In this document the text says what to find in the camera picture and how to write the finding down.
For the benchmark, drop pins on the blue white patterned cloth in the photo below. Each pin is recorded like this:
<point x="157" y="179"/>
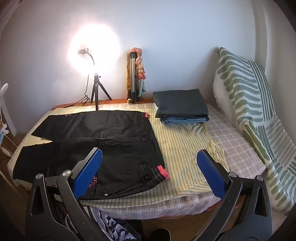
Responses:
<point x="108" y="222"/>

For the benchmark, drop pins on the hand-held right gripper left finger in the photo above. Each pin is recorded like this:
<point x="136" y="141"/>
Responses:
<point x="89" y="171"/>

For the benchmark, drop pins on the colourful scarf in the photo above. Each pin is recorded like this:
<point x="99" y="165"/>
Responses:
<point x="140" y="67"/>

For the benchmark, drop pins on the folded dark grey pants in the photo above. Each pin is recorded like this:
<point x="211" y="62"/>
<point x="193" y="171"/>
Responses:
<point x="180" y="102"/>

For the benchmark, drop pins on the yellow striped sheet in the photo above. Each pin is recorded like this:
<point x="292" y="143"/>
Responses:
<point x="180" y="143"/>

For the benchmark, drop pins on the white plastic stand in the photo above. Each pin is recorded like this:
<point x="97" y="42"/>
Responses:
<point x="4" y="92"/>

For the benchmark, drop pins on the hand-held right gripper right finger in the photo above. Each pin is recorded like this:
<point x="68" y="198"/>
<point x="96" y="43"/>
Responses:
<point x="209" y="171"/>

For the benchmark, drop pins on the green patterned white cover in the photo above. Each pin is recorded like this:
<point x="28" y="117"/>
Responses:
<point x="242" y="92"/>

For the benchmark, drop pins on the orange patterned bedsheet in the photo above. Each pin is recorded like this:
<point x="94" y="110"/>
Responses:
<point x="76" y="103"/>

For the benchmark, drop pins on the folded silver tripod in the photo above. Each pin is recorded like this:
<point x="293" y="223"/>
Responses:
<point x="132" y="69"/>

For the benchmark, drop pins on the black pants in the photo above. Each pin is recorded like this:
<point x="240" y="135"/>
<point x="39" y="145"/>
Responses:
<point x="111" y="139"/>

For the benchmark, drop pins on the orange patterned hanging cloth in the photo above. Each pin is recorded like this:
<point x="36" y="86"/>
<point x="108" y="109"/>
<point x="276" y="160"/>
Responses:
<point x="128" y="81"/>

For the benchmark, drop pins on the folded blue jeans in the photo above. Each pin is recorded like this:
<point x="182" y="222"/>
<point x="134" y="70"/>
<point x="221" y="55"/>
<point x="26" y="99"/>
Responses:
<point x="185" y="121"/>

